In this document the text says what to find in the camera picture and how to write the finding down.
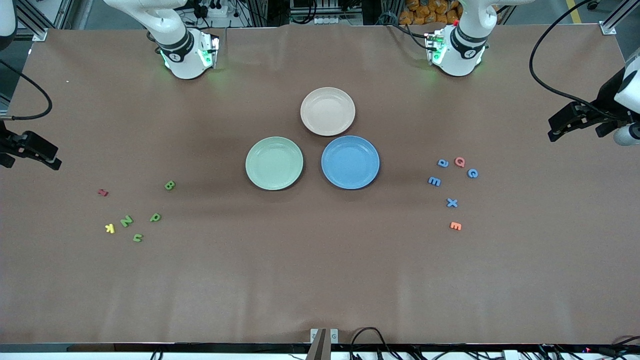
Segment orange packed goods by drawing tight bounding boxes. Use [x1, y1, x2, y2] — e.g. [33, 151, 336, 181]
[400, 0, 463, 26]

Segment blue plate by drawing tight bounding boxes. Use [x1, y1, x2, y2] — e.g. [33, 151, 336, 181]
[321, 135, 381, 191]

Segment white power strip with plugs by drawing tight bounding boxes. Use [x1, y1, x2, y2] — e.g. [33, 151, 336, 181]
[202, 0, 230, 18]

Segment green plate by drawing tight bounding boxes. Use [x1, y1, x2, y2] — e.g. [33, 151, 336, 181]
[245, 136, 305, 191]

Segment beige plate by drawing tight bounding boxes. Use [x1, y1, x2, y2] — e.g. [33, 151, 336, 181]
[300, 87, 357, 137]

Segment brown table cover sheet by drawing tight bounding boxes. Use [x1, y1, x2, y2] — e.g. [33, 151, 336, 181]
[0, 25, 640, 346]

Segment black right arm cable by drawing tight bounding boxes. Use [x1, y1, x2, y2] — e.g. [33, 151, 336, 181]
[0, 59, 53, 121]

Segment aluminium frame profile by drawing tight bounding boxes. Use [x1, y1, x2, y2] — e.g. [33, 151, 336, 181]
[14, 0, 49, 42]
[600, 0, 640, 36]

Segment black left base cable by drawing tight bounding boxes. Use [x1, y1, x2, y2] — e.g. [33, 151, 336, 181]
[380, 12, 432, 51]

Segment black looped cable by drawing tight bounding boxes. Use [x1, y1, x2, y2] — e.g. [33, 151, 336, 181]
[350, 327, 396, 360]

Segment grey metal bracket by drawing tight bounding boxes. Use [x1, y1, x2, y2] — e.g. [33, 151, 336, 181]
[310, 328, 339, 345]

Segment brown camera pole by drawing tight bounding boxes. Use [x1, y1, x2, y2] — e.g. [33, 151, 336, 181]
[305, 328, 328, 360]

